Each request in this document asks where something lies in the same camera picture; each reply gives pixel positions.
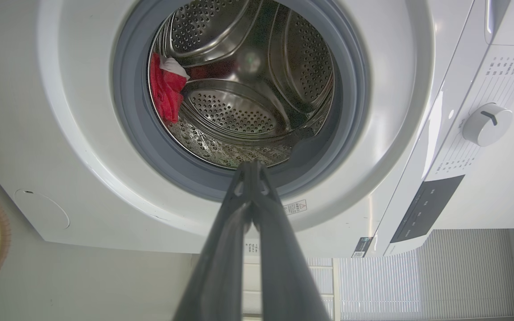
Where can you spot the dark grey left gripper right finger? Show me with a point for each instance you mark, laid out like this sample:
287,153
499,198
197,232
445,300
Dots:
283,267

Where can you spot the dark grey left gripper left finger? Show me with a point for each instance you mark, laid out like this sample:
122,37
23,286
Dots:
221,267

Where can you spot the red and white garment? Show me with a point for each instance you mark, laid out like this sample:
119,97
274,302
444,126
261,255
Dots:
166,93

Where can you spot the white plastic appliance dial knob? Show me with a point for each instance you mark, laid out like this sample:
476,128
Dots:
487,125

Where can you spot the white warning label sticker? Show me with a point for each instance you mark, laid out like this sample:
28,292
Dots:
296,207

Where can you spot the white front-load washing machine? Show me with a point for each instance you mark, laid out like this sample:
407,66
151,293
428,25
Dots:
373,133

